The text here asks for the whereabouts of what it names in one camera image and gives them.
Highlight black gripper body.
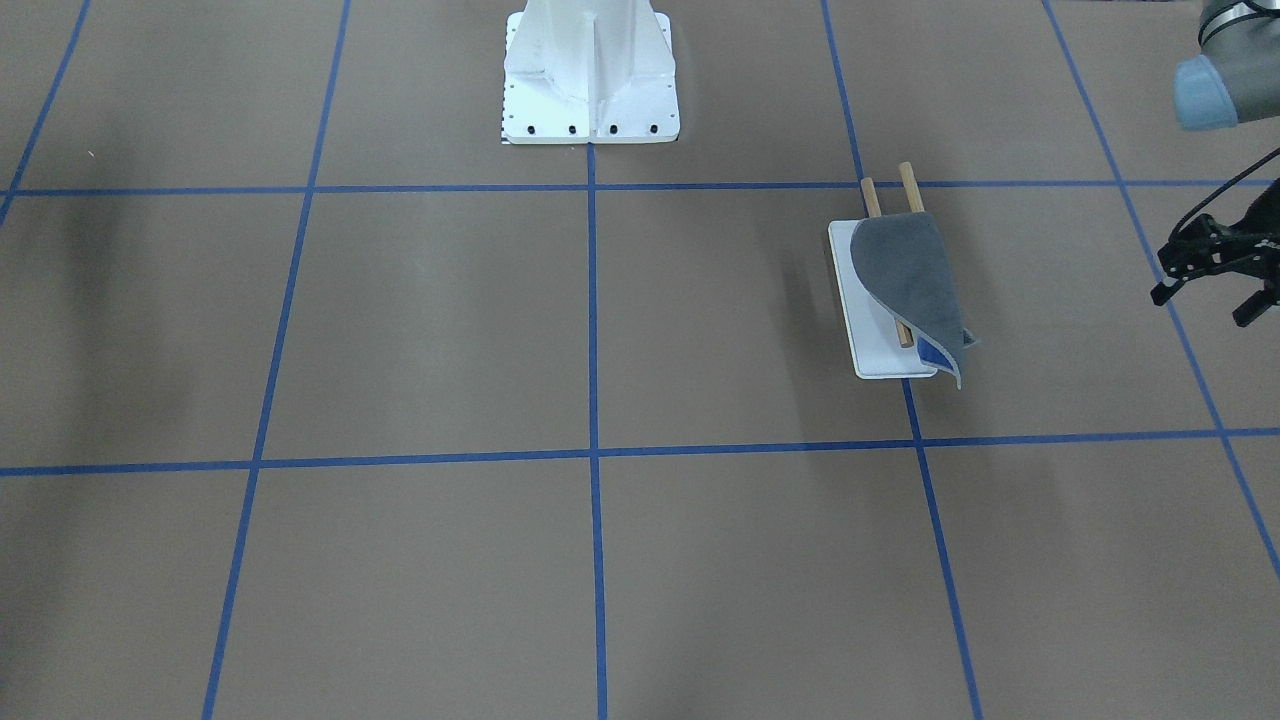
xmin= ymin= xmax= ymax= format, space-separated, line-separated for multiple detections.
xmin=1219 ymin=190 xmax=1279 ymax=286

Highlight blue grey towel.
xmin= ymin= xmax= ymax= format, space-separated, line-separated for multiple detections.
xmin=849 ymin=211 xmax=977 ymax=389

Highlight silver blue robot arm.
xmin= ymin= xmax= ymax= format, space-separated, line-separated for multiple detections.
xmin=1149 ymin=1 xmax=1279 ymax=328

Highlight wooden towel rack white base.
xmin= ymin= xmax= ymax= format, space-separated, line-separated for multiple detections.
xmin=827 ymin=161 xmax=938 ymax=380

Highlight white camera pillar with base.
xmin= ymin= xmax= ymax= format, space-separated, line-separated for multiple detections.
xmin=500 ymin=1 xmax=681 ymax=145

